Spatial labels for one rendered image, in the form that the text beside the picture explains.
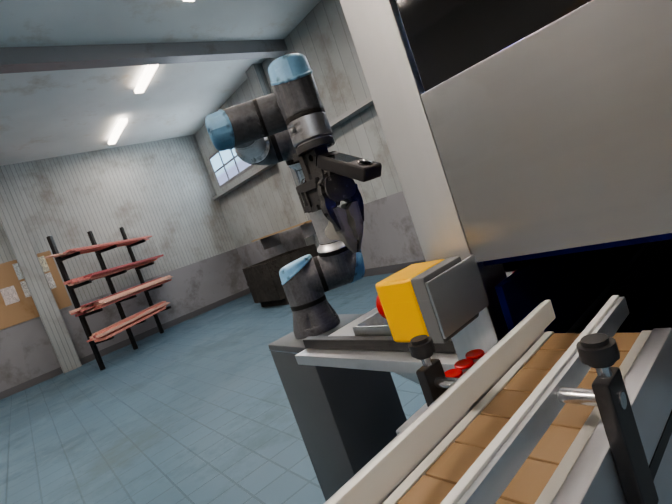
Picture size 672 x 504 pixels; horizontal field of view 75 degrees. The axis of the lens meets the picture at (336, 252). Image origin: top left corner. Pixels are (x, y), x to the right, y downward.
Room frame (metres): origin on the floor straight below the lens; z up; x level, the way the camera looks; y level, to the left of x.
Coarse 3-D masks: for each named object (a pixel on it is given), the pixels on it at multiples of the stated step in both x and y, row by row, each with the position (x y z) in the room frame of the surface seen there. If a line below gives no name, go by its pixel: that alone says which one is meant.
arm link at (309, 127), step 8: (320, 112) 0.78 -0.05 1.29; (296, 120) 0.78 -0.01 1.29; (304, 120) 0.77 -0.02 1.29; (312, 120) 0.77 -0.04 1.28; (320, 120) 0.78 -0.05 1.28; (288, 128) 0.80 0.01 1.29; (296, 128) 0.78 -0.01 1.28; (304, 128) 0.77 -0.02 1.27; (312, 128) 0.77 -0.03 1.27; (320, 128) 0.78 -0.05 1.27; (328, 128) 0.79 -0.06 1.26; (296, 136) 0.78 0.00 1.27; (304, 136) 0.78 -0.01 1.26; (312, 136) 0.77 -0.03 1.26; (320, 136) 0.78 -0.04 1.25; (296, 144) 0.79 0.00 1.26
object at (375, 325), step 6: (378, 312) 0.82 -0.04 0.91; (372, 318) 0.81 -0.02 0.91; (378, 318) 0.82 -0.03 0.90; (384, 318) 0.82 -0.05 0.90; (360, 324) 0.79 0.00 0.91; (366, 324) 0.79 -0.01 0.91; (372, 324) 0.80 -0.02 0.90; (378, 324) 0.81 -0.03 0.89; (384, 324) 0.82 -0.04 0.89; (354, 330) 0.77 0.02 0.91; (360, 330) 0.76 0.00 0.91; (366, 330) 0.75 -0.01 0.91; (372, 330) 0.74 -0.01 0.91; (378, 330) 0.73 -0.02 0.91; (384, 330) 0.72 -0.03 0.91
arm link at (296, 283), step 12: (288, 264) 1.38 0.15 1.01; (300, 264) 1.32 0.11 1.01; (312, 264) 1.34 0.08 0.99; (288, 276) 1.32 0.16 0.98; (300, 276) 1.32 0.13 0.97; (312, 276) 1.32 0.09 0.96; (288, 288) 1.33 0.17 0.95; (300, 288) 1.32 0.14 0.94; (312, 288) 1.32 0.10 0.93; (324, 288) 1.34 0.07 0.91; (288, 300) 1.35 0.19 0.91; (300, 300) 1.32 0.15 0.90; (312, 300) 1.32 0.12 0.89
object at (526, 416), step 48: (528, 336) 0.38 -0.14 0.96; (576, 336) 0.41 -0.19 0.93; (624, 336) 0.38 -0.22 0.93; (432, 384) 0.34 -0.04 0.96; (480, 384) 0.33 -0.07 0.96; (528, 384) 0.35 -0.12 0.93; (576, 384) 0.29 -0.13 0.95; (624, 384) 0.25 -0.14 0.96; (432, 432) 0.28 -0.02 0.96; (480, 432) 0.31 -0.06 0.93; (528, 432) 0.24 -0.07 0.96; (576, 432) 0.28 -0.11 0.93; (624, 432) 0.24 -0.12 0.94; (384, 480) 0.25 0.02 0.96; (432, 480) 0.28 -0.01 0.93; (480, 480) 0.21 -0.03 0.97; (528, 480) 0.25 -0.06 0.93; (576, 480) 0.23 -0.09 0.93; (624, 480) 0.24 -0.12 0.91
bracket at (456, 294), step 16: (448, 272) 0.45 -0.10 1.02; (464, 272) 0.47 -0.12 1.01; (432, 288) 0.43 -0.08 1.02; (448, 288) 0.44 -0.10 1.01; (464, 288) 0.46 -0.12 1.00; (480, 288) 0.48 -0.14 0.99; (432, 304) 0.43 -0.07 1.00; (448, 304) 0.44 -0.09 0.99; (464, 304) 0.45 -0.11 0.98; (480, 304) 0.47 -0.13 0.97; (448, 320) 0.43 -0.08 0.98; (464, 320) 0.45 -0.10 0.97; (448, 336) 0.43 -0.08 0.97
